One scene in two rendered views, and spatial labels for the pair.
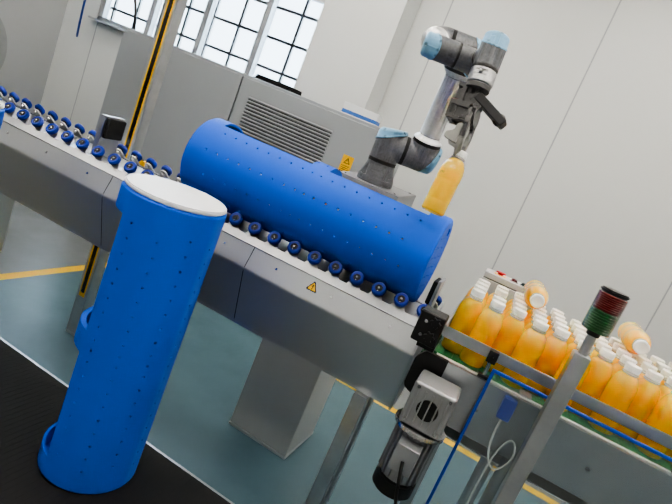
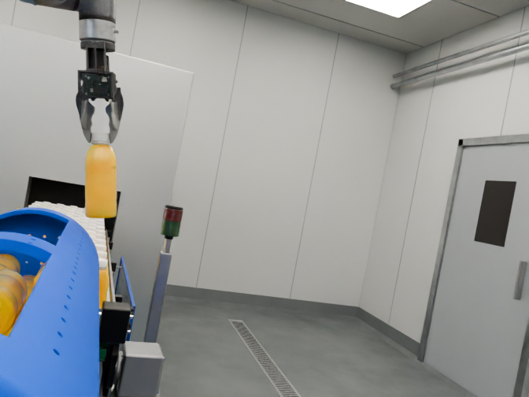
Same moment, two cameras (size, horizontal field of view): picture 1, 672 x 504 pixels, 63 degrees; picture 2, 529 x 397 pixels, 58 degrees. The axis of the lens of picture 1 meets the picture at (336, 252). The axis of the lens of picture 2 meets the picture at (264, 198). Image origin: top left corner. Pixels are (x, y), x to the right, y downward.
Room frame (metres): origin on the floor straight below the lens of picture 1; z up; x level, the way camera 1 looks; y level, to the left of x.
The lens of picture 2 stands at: (1.90, 0.89, 1.36)
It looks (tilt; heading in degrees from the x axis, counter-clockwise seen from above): 1 degrees down; 235
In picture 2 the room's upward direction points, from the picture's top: 10 degrees clockwise
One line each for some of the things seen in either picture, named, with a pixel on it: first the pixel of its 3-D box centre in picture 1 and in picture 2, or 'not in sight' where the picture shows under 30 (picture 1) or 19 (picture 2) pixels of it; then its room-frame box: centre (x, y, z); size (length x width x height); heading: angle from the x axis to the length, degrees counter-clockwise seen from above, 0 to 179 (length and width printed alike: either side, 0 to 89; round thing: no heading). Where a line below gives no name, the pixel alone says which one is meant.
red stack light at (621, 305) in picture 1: (609, 303); (172, 214); (1.20, -0.60, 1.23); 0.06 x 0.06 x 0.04
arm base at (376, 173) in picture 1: (378, 171); not in sight; (2.25, -0.03, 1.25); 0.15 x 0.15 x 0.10
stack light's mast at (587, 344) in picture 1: (599, 323); (170, 229); (1.20, -0.60, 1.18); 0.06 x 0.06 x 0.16
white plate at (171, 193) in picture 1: (177, 194); not in sight; (1.44, 0.46, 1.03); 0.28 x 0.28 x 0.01
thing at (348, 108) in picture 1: (361, 114); not in sight; (3.64, 0.18, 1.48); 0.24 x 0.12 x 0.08; 79
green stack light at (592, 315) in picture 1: (600, 320); (170, 228); (1.20, -0.60, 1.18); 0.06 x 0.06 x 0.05
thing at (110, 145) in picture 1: (109, 137); not in sight; (2.02, 0.95, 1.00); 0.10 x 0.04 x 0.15; 164
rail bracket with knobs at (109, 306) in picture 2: (429, 328); (112, 324); (1.45, -0.32, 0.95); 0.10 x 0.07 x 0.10; 164
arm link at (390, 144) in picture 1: (390, 144); not in sight; (2.24, -0.04, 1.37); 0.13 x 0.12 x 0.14; 93
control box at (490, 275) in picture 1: (507, 293); not in sight; (1.87, -0.61, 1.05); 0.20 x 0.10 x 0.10; 74
